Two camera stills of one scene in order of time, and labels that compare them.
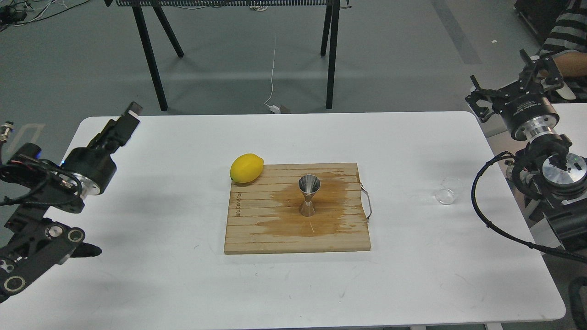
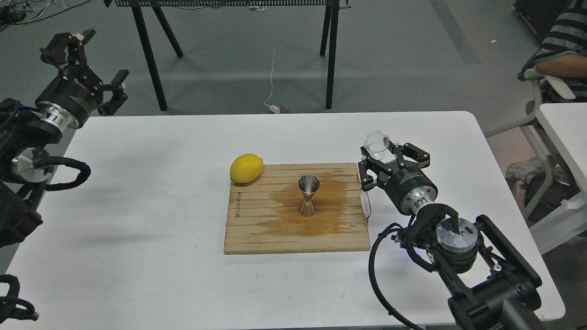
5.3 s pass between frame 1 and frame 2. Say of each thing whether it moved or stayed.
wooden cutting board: stayed
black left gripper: moved
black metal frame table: stayed
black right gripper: moved
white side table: stayed
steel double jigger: stayed
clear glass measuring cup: moved
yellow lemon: stayed
